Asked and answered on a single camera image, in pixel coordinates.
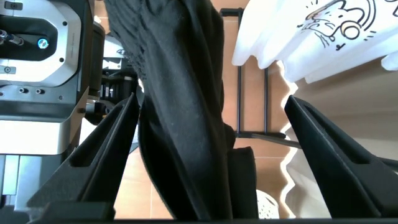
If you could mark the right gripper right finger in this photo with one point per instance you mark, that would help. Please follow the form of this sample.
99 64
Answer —
329 174

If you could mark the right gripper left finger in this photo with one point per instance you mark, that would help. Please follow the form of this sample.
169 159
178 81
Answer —
105 174

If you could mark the black garment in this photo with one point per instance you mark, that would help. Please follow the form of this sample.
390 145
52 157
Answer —
186 93

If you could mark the white printed t-shirt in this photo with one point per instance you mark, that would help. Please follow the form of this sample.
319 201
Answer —
280 31

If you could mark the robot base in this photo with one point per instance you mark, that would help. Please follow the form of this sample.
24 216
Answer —
37 71

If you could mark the white laundry basket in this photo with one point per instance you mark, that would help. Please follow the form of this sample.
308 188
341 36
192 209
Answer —
267 207

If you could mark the black clothes rack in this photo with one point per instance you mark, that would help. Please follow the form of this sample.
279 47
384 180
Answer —
239 93

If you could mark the beige curtain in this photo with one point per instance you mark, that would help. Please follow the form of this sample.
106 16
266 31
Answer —
342 102

